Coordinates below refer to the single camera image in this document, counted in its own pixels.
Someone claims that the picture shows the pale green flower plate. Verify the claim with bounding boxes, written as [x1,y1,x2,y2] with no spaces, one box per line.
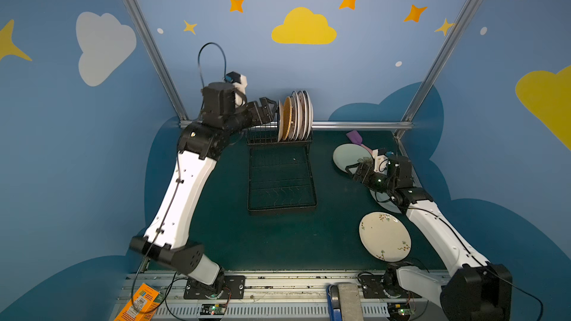
[332,144,373,173]

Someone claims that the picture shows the yellow woven round mat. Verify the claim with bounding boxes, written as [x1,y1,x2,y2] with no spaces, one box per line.
[282,96,292,141]

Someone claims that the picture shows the pale green plain plate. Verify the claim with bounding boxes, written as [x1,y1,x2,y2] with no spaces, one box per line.
[370,190,401,214]

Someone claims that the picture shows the orange sunburst plate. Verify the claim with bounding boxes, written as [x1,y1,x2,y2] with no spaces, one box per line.
[288,91,297,141]
[297,91,309,141]

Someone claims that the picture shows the white cloud emblem plate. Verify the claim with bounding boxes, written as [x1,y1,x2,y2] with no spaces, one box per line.
[294,92,303,141]

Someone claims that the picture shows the green rim lettered plate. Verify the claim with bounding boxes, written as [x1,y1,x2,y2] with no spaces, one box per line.
[303,91,314,138]

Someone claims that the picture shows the cream floral sprig plate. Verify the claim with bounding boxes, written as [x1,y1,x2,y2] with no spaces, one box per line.
[358,212,412,262]

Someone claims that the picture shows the black wire dish rack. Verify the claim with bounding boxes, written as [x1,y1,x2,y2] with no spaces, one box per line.
[246,123,318,215]

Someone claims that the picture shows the dark blue plate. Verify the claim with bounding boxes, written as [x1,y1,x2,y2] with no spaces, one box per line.
[277,100,284,142]

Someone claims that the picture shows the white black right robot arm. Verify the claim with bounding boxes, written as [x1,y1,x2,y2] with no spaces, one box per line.
[345,155,512,320]

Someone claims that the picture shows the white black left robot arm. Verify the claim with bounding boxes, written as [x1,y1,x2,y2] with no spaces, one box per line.
[129,81,277,294]

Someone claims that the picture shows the purple pink spatula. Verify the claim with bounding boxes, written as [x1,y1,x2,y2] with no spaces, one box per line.
[346,130,378,157]

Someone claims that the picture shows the grey blue block tool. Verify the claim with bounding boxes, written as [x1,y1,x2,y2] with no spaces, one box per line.
[327,283,364,321]

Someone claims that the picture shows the right green circuit board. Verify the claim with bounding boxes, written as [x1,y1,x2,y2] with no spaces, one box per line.
[387,303,413,321]

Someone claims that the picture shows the green circuit board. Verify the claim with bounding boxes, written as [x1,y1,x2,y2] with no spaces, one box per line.
[199,303,228,317]
[387,303,413,321]

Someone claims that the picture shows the left green circuit board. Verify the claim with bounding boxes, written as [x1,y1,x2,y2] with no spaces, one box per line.
[199,303,228,317]

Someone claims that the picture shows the orange cardboard box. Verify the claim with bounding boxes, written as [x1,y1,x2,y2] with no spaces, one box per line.
[114,284,164,321]

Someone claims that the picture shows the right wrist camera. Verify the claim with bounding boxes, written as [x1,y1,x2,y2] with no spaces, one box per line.
[371,149,392,172]

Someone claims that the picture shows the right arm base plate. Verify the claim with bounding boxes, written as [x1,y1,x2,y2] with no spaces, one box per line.
[357,273,405,299]

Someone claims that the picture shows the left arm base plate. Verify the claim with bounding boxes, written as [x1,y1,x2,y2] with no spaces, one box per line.
[183,275,245,300]

